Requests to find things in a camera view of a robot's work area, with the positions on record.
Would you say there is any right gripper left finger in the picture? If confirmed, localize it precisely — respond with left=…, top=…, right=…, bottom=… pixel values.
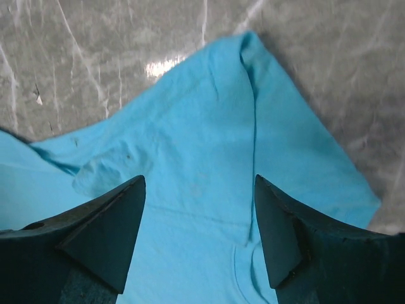
left=1, top=175, right=146, bottom=303

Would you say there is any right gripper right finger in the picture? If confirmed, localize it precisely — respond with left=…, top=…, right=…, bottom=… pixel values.
left=254, top=176, right=404, bottom=304

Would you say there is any turquoise polo shirt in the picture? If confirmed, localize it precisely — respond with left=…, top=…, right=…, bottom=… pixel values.
left=1, top=32, right=380, bottom=303

